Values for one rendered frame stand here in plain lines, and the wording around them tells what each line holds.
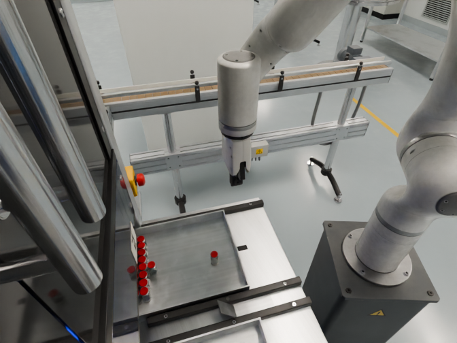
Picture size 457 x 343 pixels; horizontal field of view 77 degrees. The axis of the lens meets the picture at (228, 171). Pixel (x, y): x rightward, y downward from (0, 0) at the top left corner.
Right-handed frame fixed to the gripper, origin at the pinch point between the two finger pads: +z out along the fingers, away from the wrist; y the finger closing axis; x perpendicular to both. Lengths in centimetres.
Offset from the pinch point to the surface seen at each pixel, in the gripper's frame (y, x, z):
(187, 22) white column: -144, 10, -1
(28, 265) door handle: 40, -25, -36
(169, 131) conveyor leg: -86, -13, 40
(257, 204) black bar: -6.4, 9.6, 20.3
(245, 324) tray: 28.4, -5.6, 19.8
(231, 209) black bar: -6.6, 0.7, 20.2
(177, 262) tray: 6.8, -18.8, 22.0
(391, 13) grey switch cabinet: -477, 467, 99
